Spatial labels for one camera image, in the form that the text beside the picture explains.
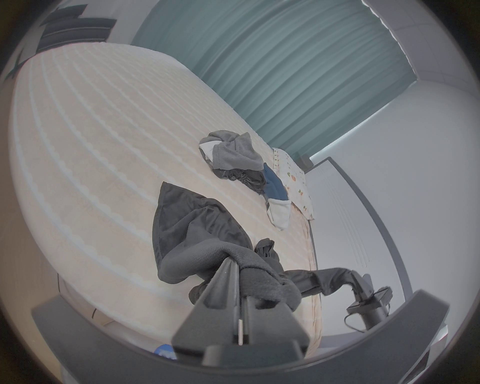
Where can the grey bedside table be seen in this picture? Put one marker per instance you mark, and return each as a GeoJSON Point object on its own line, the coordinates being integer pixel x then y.
{"type": "Point", "coordinates": [305, 162]}

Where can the bed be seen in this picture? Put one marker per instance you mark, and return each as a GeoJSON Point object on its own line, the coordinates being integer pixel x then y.
{"type": "Point", "coordinates": [93, 150]}

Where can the black chest of drawers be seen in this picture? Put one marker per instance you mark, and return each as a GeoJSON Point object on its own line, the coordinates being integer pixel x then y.
{"type": "Point", "coordinates": [75, 30]}

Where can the blue-green curtain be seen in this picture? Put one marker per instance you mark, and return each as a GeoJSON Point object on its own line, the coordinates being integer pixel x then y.
{"type": "Point", "coordinates": [318, 75]}
{"type": "Point", "coordinates": [180, 26]}

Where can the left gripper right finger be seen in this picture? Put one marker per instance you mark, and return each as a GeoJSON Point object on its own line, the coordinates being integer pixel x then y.
{"type": "Point", "coordinates": [273, 326]}

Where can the pile of clothes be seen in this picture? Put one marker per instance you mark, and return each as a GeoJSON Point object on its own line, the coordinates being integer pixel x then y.
{"type": "Point", "coordinates": [236, 153]}

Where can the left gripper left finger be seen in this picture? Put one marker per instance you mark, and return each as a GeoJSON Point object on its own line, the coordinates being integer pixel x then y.
{"type": "Point", "coordinates": [217, 311]}

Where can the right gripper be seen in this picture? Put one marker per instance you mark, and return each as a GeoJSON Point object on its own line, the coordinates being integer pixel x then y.
{"type": "Point", "coordinates": [369, 311]}

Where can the white printed pillow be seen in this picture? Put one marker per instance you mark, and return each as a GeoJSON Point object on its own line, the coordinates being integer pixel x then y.
{"type": "Point", "coordinates": [296, 180]}

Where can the black T-shirt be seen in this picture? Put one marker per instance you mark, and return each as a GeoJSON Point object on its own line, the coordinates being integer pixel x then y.
{"type": "Point", "coordinates": [187, 225]}

